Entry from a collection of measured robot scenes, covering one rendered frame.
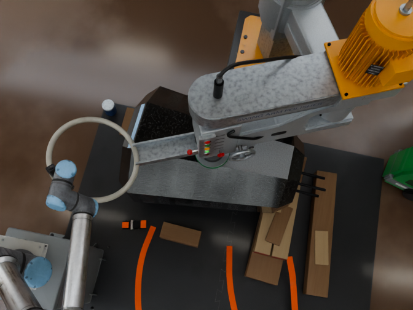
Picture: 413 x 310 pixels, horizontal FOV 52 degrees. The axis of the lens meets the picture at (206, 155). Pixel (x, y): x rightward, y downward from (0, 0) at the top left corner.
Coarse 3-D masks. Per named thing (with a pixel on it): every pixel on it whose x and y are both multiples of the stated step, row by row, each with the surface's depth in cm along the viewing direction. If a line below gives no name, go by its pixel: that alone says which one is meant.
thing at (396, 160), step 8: (400, 152) 335; (408, 152) 322; (392, 160) 342; (400, 160) 327; (408, 160) 316; (392, 168) 334; (400, 168) 321; (408, 168) 311; (384, 176) 343; (392, 176) 332; (400, 176) 322; (408, 176) 315; (392, 184) 342; (400, 184) 333; (408, 184) 327; (408, 192) 332
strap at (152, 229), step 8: (152, 232) 330; (144, 240) 329; (144, 248) 327; (144, 256) 325; (288, 256) 307; (288, 264) 306; (136, 272) 322; (136, 280) 320; (232, 280) 321; (136, 288) 318; (232, 288) 320; (296, 288) 310; (136, 296) 317; (232, 296) 318; (296, 296) 309; (136, 304) 315; (232, 304) 316; (296, 304) 308
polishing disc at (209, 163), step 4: (196, 156) 259; (216, 156) 259; (224, 156) 259; (228, 156) 259; (200, 160) 258; (204, 160) 258; (208, 160) 259; (212, 160) 259; (216, 160) 259; (220, 160) 259; (224, 160) 259; (204, 164) 258; (208, 164) 258; (212, 164) 258; (216, 164) 258; (220, 164) 258
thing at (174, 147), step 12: (192, 132) 238; (132, 144) 235; (144, 144) 237; (156, 144) 240; (168, 144) 240; (180, 144) 241; (192, 144) 241; (144, 156) 238; (156, 156) 238; (168, 156) 234; (180, 156) 236
